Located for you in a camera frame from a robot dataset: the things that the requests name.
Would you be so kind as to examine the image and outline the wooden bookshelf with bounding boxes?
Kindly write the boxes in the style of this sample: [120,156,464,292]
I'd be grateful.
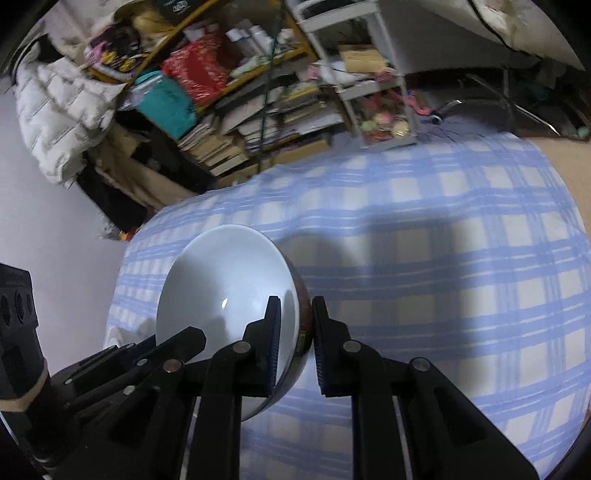
[85,1,341,191]

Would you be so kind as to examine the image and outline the white utility cart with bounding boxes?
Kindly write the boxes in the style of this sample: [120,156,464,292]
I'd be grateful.
[291,1,417,150]

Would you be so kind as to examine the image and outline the teal bag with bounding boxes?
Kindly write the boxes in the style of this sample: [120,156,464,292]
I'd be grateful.
[130,71,197,140]

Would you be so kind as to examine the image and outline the stack of books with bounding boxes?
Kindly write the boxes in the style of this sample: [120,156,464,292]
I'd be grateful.
[177,114,249,177]

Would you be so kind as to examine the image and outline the black box number 40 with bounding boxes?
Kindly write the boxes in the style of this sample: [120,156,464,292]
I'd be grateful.
[152,0,204,24]

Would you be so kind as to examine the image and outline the blue white plaid tablecloth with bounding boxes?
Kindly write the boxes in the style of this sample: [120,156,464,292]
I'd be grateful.
[105,135,590,477]

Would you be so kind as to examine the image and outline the white puffer jacket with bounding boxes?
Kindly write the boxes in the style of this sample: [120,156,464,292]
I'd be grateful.
[12,36,124,186]

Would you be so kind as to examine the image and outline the beige hanging coat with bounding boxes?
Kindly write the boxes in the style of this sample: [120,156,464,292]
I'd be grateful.
[87,123,195,212]

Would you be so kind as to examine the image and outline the green pole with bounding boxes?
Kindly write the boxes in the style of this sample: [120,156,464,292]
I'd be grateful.
[256,0,287,173]

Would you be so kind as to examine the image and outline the white bowl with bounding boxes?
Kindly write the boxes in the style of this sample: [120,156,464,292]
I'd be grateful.
[155,224,312,420]

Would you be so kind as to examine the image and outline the red patterned bag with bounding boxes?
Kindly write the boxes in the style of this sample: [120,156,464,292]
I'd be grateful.
[161,33,229,107]

